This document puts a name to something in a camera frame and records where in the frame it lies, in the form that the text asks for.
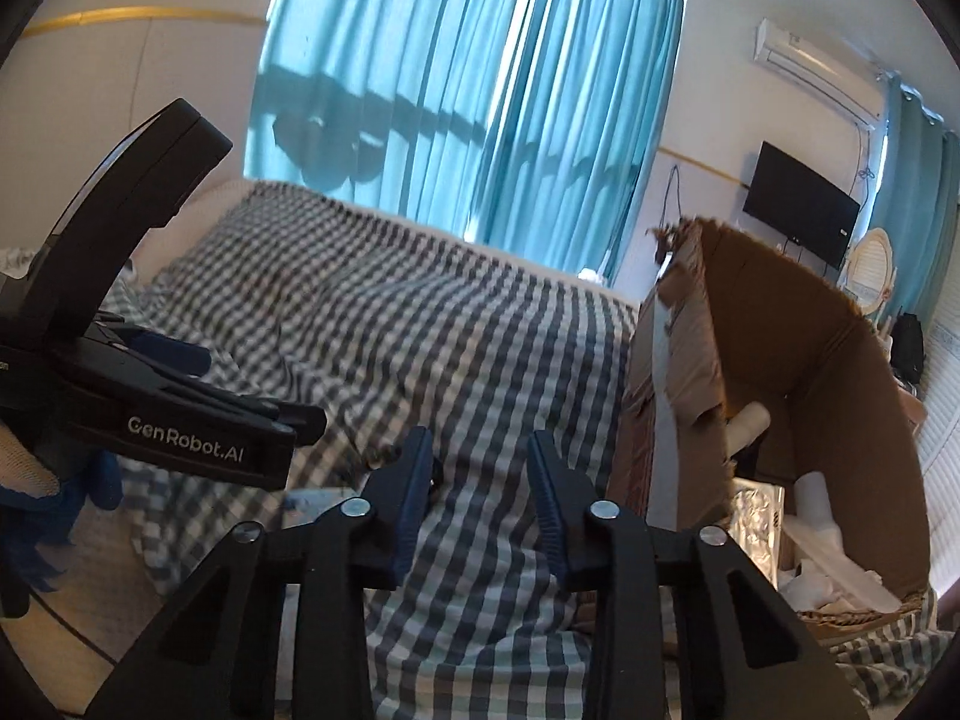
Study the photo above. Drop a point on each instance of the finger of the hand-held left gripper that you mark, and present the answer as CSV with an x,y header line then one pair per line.
x,y
300,420
176,352

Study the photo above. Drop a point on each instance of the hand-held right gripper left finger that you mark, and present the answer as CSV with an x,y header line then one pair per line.
x,y
409,510

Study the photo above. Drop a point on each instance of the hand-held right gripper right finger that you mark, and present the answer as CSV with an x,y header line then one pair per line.
x,y
547,510

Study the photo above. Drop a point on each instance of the silver blister pack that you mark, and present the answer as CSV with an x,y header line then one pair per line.
x,y
757,532

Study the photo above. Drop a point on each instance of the white plastic tube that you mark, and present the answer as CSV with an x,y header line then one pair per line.
x,y
750,426

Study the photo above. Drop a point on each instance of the white spray bottle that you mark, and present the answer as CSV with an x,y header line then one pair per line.
x,y
817,510

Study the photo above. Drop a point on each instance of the white tissue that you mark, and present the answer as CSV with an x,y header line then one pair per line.
x,y
806,592

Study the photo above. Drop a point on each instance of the brown cardboard box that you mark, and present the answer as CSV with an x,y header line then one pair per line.
x,y
787,330

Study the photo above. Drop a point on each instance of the person's left hand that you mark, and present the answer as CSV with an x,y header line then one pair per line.
x,y
82,487

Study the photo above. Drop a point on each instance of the checked blanket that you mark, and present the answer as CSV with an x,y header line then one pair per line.
x,y
450,330

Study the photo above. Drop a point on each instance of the wide teal curtain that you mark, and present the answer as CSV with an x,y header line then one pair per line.
x,y
390,52

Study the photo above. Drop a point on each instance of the black backpack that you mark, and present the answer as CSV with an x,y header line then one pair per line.
x,y
907,349

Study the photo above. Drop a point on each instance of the black television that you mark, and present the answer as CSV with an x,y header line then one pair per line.
x,y
799,202

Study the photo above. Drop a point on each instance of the oval white mirror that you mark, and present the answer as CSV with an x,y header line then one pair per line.
x,y
870,270

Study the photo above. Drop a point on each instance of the white slatted wardrobe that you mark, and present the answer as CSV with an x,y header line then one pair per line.
x,y
943,405

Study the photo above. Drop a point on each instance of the narrow teal curtain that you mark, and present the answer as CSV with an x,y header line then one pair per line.
x,y
919,187

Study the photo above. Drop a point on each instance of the white air conditioner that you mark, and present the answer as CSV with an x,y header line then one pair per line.
x,y
817,64

